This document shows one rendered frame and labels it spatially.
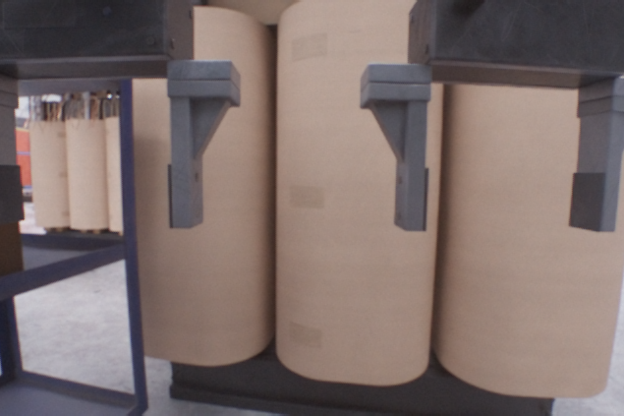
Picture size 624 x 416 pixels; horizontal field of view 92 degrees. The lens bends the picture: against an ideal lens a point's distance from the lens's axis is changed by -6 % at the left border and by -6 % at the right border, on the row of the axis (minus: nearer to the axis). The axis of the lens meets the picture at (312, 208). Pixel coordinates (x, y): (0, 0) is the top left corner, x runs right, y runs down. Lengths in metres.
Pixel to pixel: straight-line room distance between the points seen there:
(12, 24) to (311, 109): 0.57
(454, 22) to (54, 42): 0.23
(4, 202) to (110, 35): 0.14
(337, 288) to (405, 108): 0.58
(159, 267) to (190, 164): 0.69
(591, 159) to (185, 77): 0.27
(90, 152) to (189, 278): 2.55
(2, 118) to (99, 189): 3.02
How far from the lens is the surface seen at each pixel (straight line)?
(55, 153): 3.61
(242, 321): 0.89
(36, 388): 1.17
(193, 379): 1.16
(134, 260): 0.81
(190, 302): 0.88
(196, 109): 0.22
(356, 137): 0.71
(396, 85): 0.21
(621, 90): 0.29
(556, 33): 0.25
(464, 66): 0.23
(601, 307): 0.92
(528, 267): 0.81
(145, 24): 0.23
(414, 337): 0.84
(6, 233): 0.71
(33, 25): 0.26
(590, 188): 0.29
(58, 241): 0.97
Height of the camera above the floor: 0.69
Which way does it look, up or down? 6 degrees down
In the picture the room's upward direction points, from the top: 1 degrees clockwise
